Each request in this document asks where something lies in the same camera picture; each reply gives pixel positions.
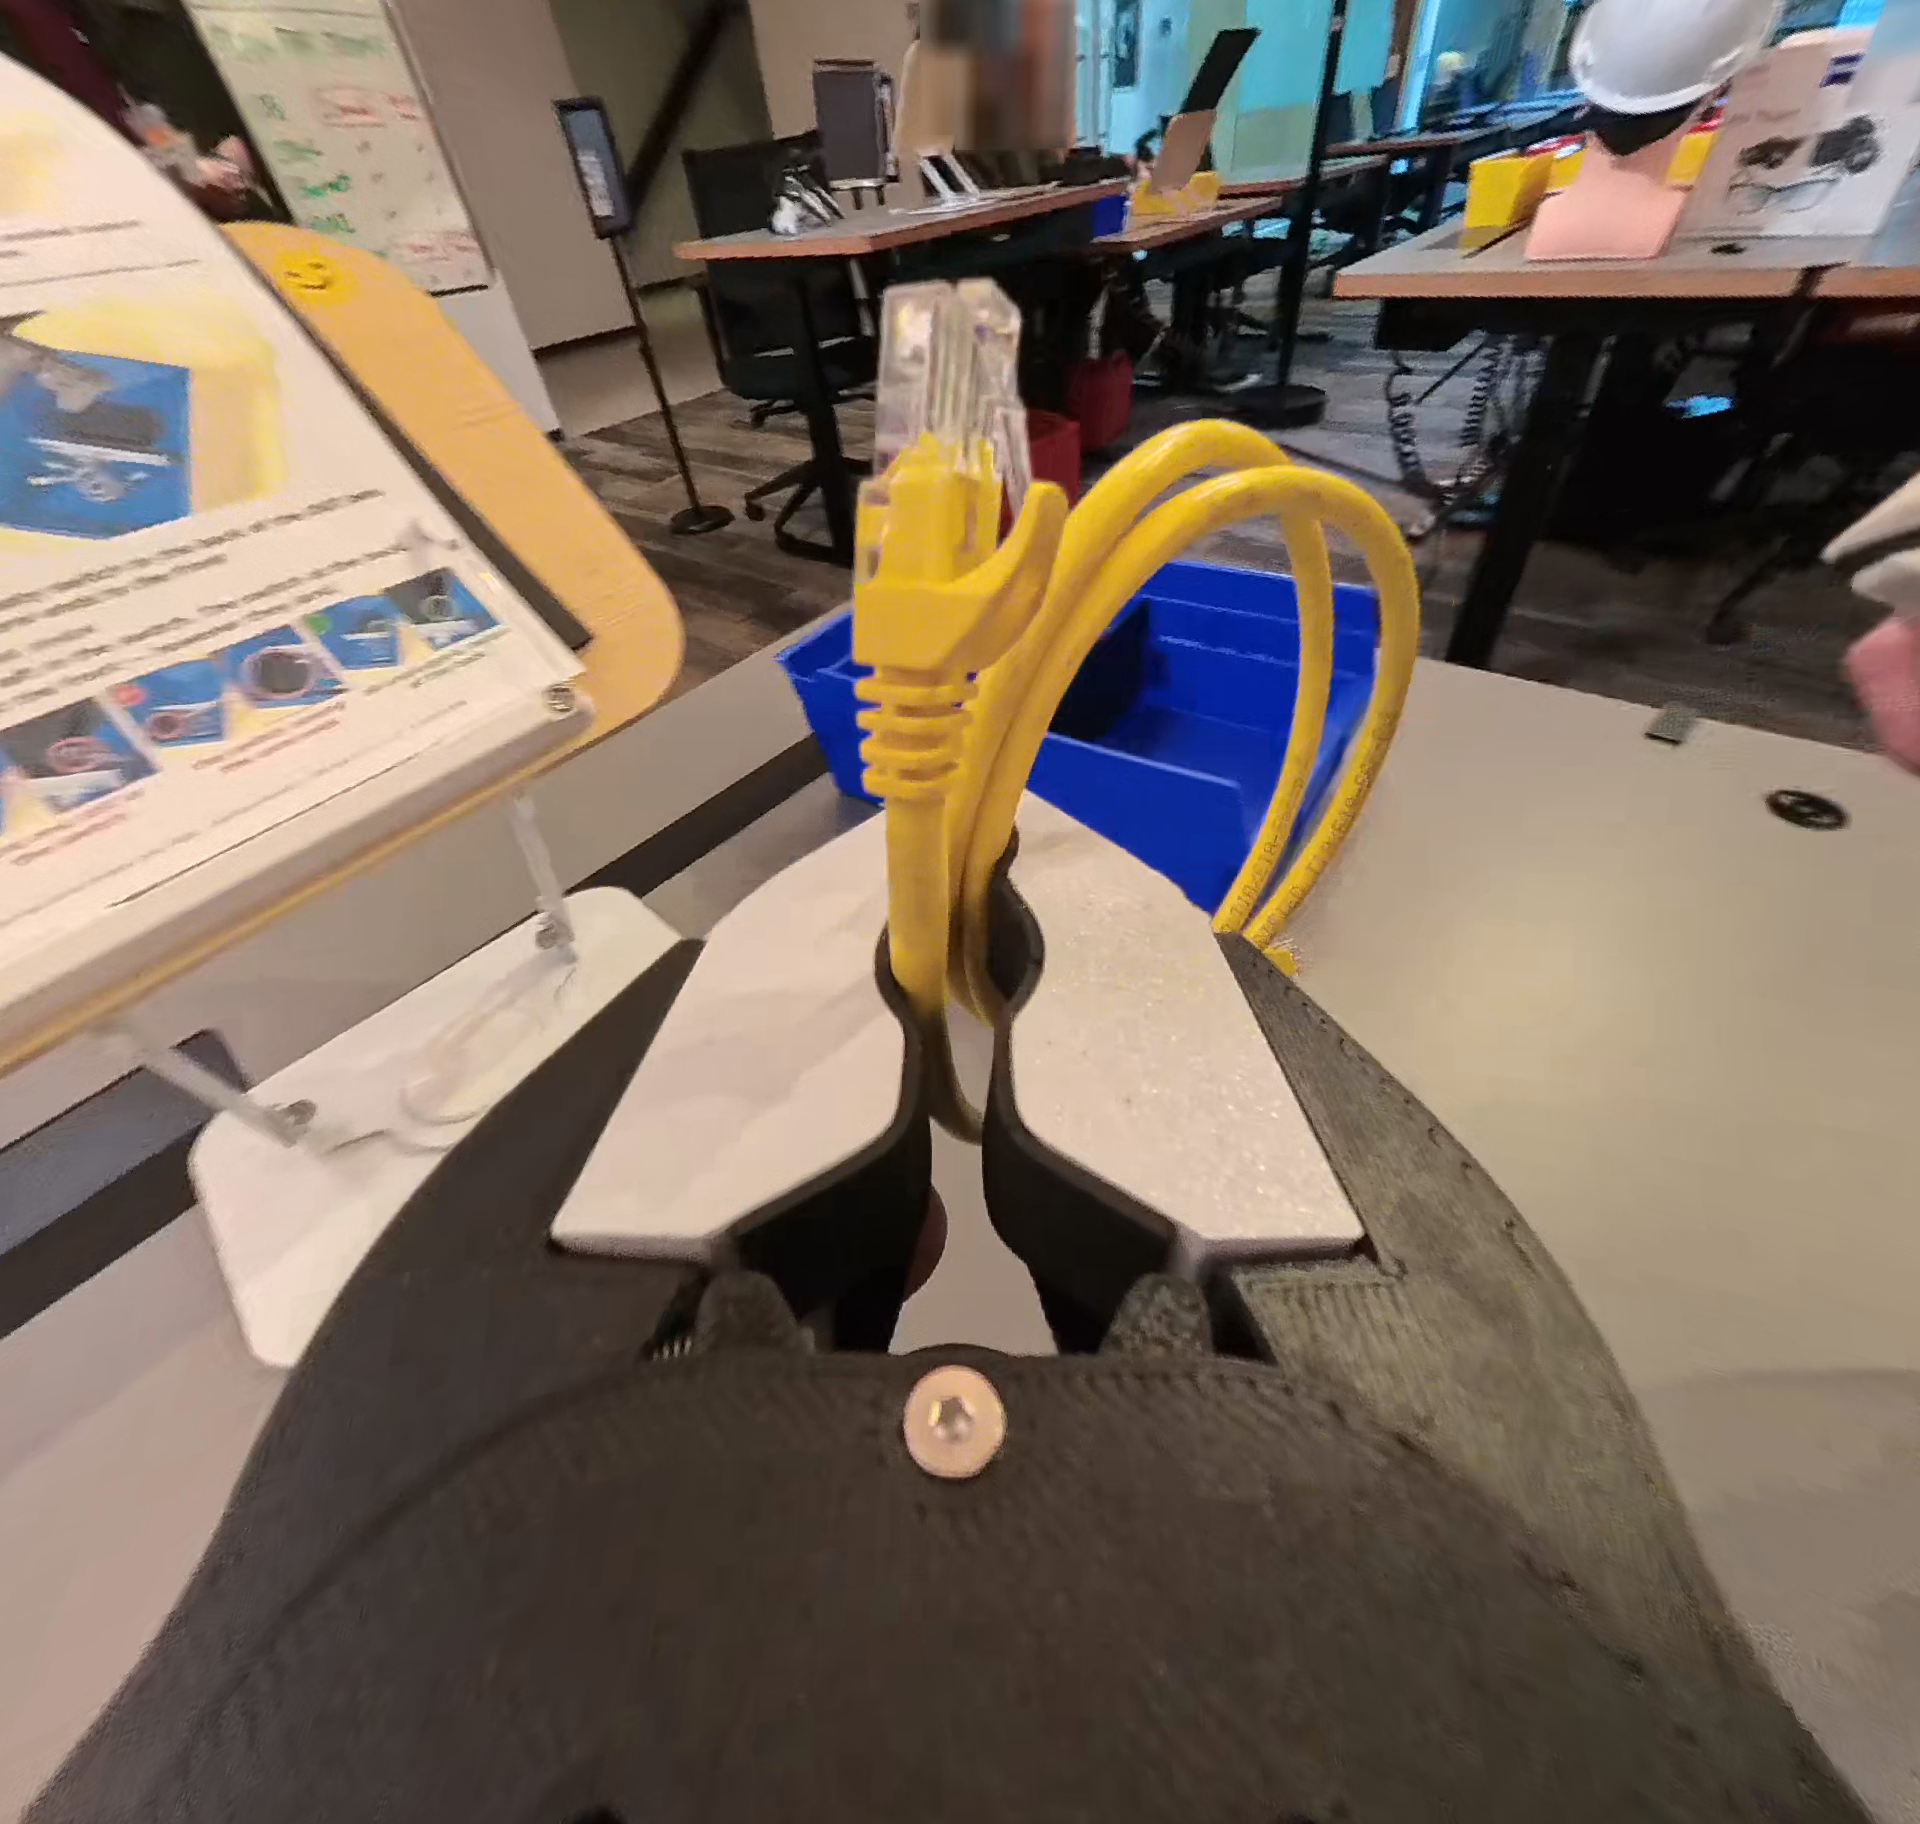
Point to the wood-edged desk with monitor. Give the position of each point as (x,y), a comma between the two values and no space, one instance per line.
(899,229)

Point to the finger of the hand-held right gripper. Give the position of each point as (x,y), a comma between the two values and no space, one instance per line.
(1889,549)

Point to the pink mannequin head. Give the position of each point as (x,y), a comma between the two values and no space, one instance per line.
(1604,204)

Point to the instruction sheet on stand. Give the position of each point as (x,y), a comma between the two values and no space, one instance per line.
(481,415)

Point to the blue plastic storage bin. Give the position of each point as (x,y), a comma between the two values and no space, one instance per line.
(1169,745)

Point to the small upright monitor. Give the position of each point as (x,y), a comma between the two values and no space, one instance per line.
(850,122)

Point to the black pole stand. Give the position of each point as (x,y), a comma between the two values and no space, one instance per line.
(1276,407)

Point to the red plastic bin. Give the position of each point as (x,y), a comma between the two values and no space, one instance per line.
(1053,453)
(1102,400)

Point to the small yellow plastic bin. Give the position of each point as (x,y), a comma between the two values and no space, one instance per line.
(1507,189)

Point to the white eyewear box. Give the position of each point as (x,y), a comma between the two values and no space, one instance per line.
(1798,130)

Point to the black office chair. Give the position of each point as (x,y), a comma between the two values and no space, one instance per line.
(766,293)

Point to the black sign stand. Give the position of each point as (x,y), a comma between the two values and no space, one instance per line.
(596,168)

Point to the black table grommet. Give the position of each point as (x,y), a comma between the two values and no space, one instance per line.
(1807,811)

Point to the wood-edged desk with mannequin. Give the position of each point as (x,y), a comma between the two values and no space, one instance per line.
(1575,275)

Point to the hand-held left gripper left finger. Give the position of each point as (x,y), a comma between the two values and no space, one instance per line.
(749,1089)

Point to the whiteboard with handwriting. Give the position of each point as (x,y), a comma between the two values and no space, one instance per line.
(329,100)

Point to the person's right hand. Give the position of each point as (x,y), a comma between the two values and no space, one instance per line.
(1893,685)

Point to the white hard hat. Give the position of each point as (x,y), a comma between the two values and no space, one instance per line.
(1681,9)

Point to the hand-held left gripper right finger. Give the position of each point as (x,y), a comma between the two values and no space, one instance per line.
(1169,1107)

